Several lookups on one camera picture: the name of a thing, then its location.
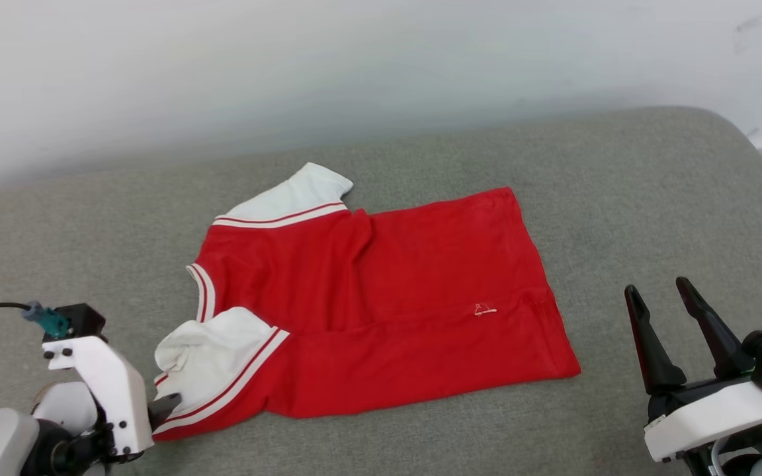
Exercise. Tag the red shirt with white sleeves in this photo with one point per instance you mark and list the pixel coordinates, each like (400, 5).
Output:
(421, 297)

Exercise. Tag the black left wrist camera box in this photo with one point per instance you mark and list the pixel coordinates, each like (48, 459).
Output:
(84, 320)

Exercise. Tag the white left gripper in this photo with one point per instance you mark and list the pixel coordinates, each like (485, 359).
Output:
(116, 390)

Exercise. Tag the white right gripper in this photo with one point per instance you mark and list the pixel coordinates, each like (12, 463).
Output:
(712, 416)

